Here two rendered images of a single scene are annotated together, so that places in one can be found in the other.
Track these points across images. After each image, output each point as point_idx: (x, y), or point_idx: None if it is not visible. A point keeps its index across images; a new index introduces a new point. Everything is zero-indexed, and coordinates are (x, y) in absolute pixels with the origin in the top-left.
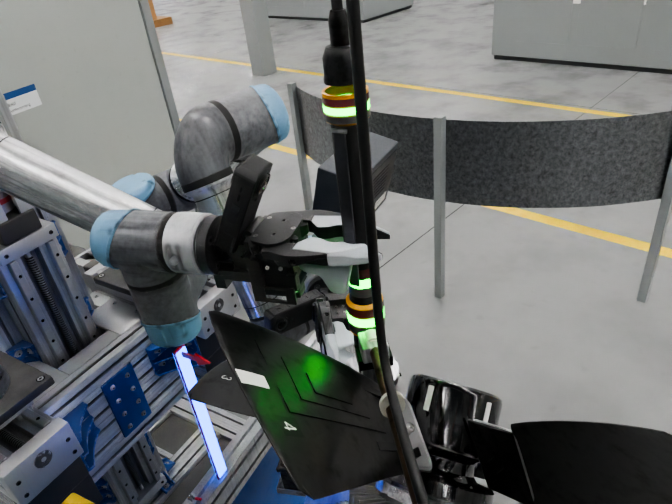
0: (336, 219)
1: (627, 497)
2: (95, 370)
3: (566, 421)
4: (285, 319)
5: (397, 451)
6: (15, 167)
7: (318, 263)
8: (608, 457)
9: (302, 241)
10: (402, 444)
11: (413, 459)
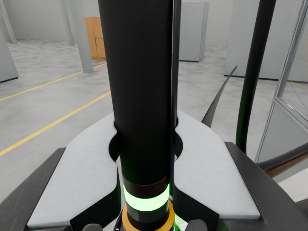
0: (79, 158)
1: (207, 125)
2: None
3: (204, 117)
4: None
5: (284, 170)
6: None
7: None
8: (209, 114)
9: (205, 200)
10: (288, 156)
11: (292, 150)
